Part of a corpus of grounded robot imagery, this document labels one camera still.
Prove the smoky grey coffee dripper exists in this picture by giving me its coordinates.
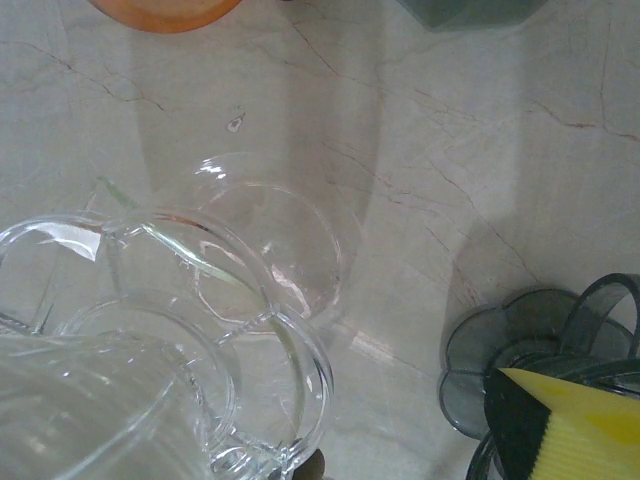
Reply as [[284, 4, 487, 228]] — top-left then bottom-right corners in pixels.
[[437, 272, 640, 480]]

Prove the orange coffee dripper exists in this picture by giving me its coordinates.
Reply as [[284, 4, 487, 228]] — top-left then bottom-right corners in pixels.
[[87, 0, 245, 34]]

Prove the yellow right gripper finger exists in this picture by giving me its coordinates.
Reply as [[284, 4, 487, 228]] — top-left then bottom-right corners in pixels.
[[482, 367, 640, 480]]

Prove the clear glass coffee dripper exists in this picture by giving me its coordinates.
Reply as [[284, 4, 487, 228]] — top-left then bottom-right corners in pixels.
[[0, 207, 335, 480]]

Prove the grey carafe with wooden handle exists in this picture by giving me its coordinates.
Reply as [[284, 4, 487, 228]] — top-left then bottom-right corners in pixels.
[[396, 0, 552, 34]]

